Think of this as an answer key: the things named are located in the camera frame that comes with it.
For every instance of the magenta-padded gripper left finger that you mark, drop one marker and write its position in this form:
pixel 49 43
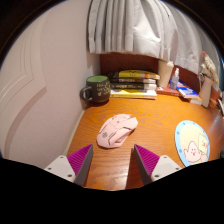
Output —
pixel 61 166

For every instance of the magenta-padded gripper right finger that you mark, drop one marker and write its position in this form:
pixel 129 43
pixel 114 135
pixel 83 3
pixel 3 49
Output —
pixel 165 166

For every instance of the pink computer mouse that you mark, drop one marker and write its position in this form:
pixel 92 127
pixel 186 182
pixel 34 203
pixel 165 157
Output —
pixel 116 131

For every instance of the round cartoon-print mouse pad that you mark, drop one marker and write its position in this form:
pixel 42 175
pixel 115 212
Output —
pixel 191 143

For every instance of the orange book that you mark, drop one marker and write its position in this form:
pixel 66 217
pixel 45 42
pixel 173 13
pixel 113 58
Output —
pixel 196 101

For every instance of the red flat book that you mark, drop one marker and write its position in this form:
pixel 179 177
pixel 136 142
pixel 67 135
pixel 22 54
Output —
pixel 165 91

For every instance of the blue book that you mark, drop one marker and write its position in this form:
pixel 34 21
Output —
pixel 187 91

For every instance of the yellow and white book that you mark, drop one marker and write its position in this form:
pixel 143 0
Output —
pixel 133 94

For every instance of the white ceramic vase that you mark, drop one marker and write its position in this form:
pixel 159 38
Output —
pixel 206 93

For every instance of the dark mug with green inside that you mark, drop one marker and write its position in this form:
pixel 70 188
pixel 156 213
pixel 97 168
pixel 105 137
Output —
pixel 98 90

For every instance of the small clear spray bottle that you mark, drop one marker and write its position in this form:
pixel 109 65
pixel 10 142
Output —
pixel 174 81

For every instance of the dark book with yellow lettering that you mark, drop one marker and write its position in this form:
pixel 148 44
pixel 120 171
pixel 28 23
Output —
pixel 133 86

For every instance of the cream tumbler with lid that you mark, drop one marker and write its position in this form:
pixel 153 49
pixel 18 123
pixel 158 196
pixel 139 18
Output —
pixel 164 75

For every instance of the thin black book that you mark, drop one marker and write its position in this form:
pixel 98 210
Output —
pixel 133 80

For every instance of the yellow and black book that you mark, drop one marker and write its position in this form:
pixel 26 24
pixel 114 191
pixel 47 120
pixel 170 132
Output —
pixel 136 74

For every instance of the white daisy flower bunch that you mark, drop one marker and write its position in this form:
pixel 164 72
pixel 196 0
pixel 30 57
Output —
pixel 209 66

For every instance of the white pleated curtain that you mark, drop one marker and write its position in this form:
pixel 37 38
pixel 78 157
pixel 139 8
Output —
pixel 140 26

